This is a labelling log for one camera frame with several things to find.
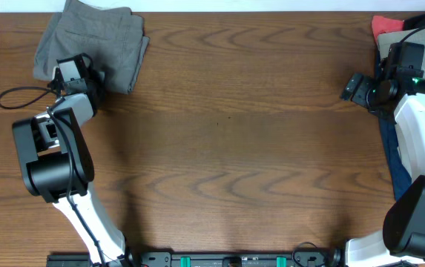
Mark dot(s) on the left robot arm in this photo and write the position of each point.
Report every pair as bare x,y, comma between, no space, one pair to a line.
56,164

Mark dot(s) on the grey shorts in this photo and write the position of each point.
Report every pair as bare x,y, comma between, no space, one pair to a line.
113,38

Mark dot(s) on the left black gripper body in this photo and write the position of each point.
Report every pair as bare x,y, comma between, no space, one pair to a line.
98,82

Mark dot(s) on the red cloth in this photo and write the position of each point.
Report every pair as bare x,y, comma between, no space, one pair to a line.
381,25

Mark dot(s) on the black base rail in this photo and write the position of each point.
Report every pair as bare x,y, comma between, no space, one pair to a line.
305,255

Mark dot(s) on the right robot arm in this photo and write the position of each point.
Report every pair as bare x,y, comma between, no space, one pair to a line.
401,100

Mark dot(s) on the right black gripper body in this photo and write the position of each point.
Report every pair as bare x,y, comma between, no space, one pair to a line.
371,97

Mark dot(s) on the navy blue cloth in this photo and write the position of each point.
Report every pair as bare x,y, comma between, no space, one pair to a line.
400,177

